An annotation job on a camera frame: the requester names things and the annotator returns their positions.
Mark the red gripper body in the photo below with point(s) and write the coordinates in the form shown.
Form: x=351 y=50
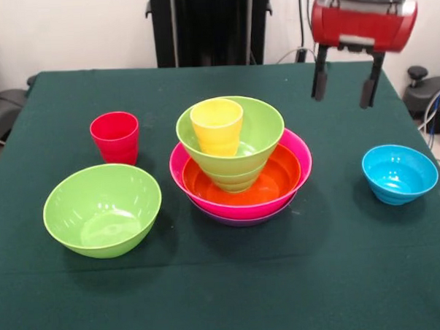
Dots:
x=360 y=23

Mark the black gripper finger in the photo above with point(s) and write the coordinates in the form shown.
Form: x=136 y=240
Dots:
x=371 y=85
x=320 y=76

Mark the medium green bowl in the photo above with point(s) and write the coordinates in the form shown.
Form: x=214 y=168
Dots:
x=262 y=126

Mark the pink bowl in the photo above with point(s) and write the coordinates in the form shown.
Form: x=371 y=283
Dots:
x=303 y=157

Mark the small blue bowl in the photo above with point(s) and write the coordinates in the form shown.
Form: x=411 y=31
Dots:
x=399 y=175

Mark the orange bowl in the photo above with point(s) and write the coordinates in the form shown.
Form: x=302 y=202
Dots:
x=279 y=177

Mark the yellow cup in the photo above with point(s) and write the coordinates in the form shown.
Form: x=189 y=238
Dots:
x=216 y=132

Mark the small ribbed green bowl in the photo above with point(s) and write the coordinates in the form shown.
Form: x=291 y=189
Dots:
x=235 y=182

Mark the purple bowl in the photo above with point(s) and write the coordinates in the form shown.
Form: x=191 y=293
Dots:
x=248 y=222

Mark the red cup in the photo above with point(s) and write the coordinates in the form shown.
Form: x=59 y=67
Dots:
x=115 y=140

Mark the large green bowl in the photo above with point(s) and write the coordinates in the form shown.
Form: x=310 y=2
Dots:
x=101 y=210

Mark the black plug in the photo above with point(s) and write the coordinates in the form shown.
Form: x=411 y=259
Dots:
x=301 y=54

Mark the black chair with round knob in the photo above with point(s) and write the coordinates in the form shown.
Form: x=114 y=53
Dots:
x=421 y=97

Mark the dark green tablecloth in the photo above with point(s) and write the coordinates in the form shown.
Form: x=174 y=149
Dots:
x=225 y=281

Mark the black office chair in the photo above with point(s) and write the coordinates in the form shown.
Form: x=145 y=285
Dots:
x=5 y=101

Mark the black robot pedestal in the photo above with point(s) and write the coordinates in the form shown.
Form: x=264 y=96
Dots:
x=206 y=26

